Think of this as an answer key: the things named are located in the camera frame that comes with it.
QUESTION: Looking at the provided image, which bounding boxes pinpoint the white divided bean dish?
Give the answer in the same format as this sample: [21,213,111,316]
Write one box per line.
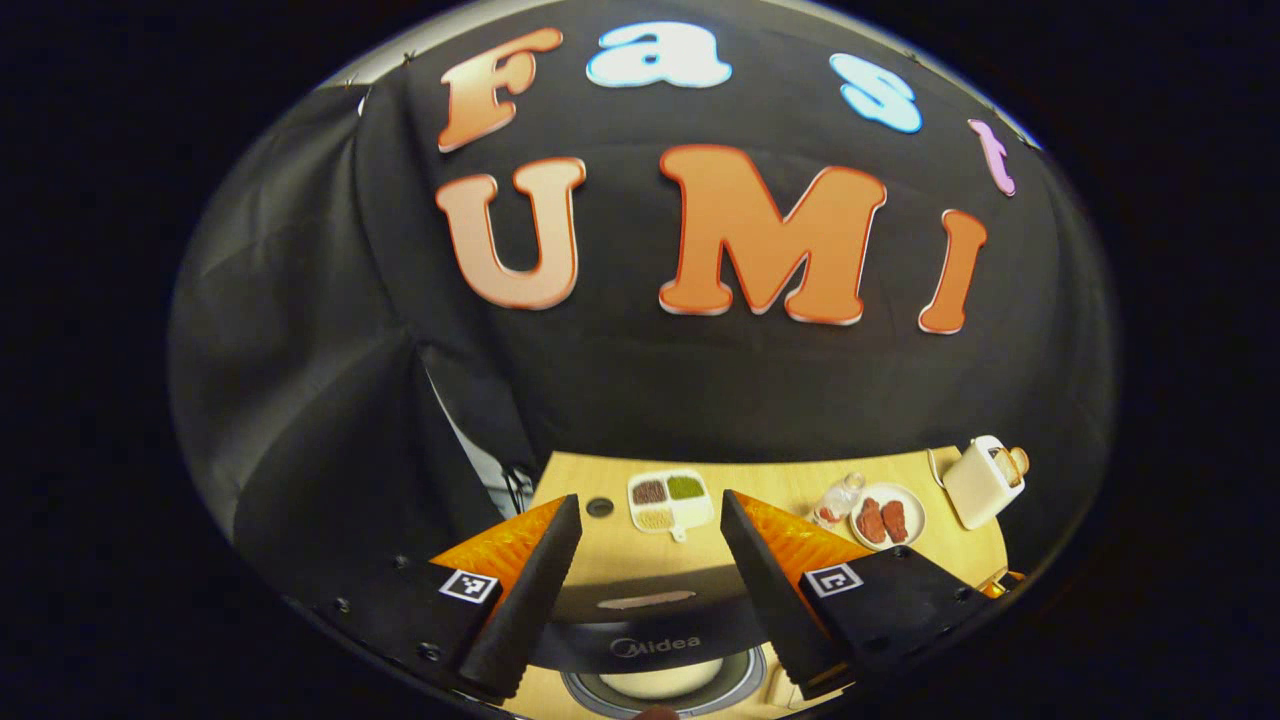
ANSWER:
[627,470,716,543]

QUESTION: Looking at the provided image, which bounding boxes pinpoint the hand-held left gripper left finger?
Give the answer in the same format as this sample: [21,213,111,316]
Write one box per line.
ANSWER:
[330,493,583,701]

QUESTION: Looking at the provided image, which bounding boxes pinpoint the white toaster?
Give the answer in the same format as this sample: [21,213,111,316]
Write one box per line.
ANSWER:
[942,435,1031,531]

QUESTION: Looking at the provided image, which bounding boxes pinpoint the white round plate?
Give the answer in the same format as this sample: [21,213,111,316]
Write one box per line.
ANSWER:
[849,483,927,552]

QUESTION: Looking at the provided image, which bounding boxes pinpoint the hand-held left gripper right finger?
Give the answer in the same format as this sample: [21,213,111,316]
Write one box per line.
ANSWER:
[720,490,991,701]

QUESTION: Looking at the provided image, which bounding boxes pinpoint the black rice cooker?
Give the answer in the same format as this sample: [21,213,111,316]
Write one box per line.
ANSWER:
[520,562,801,720]

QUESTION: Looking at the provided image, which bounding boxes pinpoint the clear drink bottle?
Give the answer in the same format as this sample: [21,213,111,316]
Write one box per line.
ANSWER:
[812,472,867,529]

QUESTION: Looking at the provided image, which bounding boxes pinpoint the white rice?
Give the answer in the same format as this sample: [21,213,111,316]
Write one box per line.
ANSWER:
[600,660,723,699]

